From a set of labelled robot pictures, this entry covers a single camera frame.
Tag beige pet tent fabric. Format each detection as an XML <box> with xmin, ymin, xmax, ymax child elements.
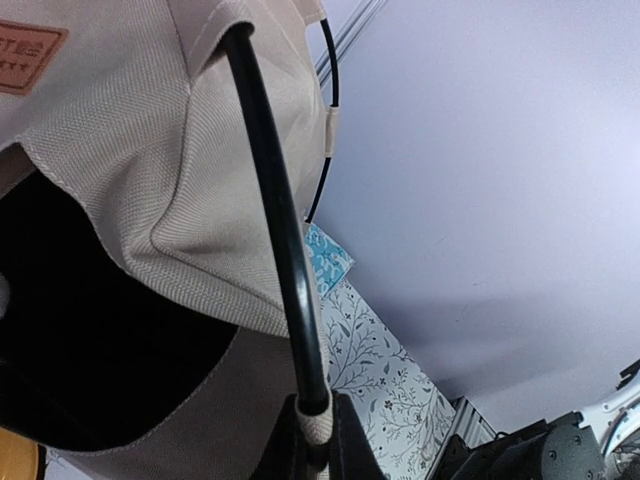
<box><xmin>1</xmin><ymin>1</ymin><xmax>330</xmax><ymax>479</ymax></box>

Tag aluminium front rail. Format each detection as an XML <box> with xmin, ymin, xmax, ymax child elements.
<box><xmin>426</xmin><ymin>396</ymin><xmax>497</xmax><ymax>480</ymax></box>

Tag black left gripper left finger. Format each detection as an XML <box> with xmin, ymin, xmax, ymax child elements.
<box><xmin>257</xmin><ymin>394</ymin><xmax>309</xmax><ymax>480</ymax></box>

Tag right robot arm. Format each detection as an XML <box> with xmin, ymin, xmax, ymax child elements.
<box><xmin>432</xmin><ymin>362</ymin><xmax>639</xmax><ymax>480</ymax></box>

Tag blue snowman print cushion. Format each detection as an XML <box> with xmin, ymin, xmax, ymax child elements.
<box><xmin>305</xmin><ymin>224</ymin><xmax>355</xmax><ymax>300</ymax></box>

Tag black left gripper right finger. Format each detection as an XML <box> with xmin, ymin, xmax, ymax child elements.
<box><xmin>329</xmin><ymin>392</ymin><xmax>385</xmax><ymax>480</ymax></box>

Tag aluminium right corner post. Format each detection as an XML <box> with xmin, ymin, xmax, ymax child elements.
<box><xmin>306</xmin><ymin>0</ymin><xmax>388</xmax><ymax>88</ymax></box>

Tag yellow bear bowl stand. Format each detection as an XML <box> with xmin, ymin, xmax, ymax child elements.
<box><xmin>0</xmin><ymin>428</ymin><xmax>46</xmax><ymax>480</ymax></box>

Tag floral white table mat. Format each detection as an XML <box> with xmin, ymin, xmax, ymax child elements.
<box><xmin>322</xmin><ymin>279</ymin><xmax>455</xmax><ymax>479</ymax></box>

